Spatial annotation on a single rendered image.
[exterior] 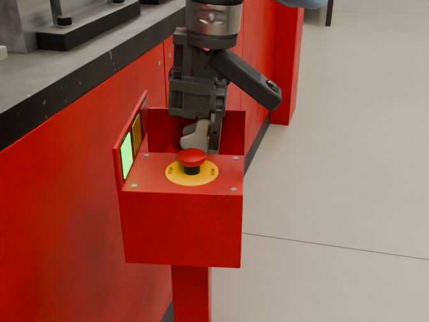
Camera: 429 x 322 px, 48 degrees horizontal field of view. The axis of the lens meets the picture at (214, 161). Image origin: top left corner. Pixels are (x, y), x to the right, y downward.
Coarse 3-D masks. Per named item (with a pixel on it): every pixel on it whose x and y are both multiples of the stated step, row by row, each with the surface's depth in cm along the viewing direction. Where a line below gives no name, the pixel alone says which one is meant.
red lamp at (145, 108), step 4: (144, 104) 72; (144, 108) 72; (148, 108) 75; (144, 112) 72; (148, 112) 75; (144, 116) 72; (148, 116) 75; (144, 120) 72; (148, 120) 75; (144, 124) 72; (148, 124) 75; (144, 128) 72; (144, 132) 73
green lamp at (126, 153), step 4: (128, 136) 63; (128, 140) 63; (124, 144) 61; (128, 144) 63; (124, 148) 61; (128, 148) 63; (124, 152) 61; (128, 152) 63; (124, 156) 61; (128, 156) 63; (124, 160) 61; (128, 160) 63; (132, 160) 65; (124, 164) 61; (128, 164) 63; (124, 168) 61; (128, 168) 63; (124, 172) 61; (124, 176) 61
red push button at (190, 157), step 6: (186, 150) 64; (192, 150) 64; (198, 150) 64; (180, 156) 63; (186, 156) 62; (192, 156) 62; (198, 156) 62; (204, 156) 63; (180, 162) 62; (186, 162) 62; (192, 162) 62; (198, 162) 62; (186, 168) 63; (192, 168) 63; (198, 168) 64; (192, 174) 64
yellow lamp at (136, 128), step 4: (136, 120) 67; (136, 124) 67; (132, 128) 65; (136, 128) 67; (132, 132) 65; (136, 132) 67; (140, 132) 70; (136, 136) 67; (140, 136) 70; (136, 140) 67; (140, 140) 70; (136, 144) 67; (136, 148) 67; (136, 152) 67
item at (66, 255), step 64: (256, 0) 185; (128, 64) 90; (256, 64) 203; (64, 128) 72; (256, 128) 224; (0, 192) 60; (64, 192) 75; (0, 256) 62; (64, 256) 77; (0, 320) 64; (64, 320) 80; (128, 320) 107
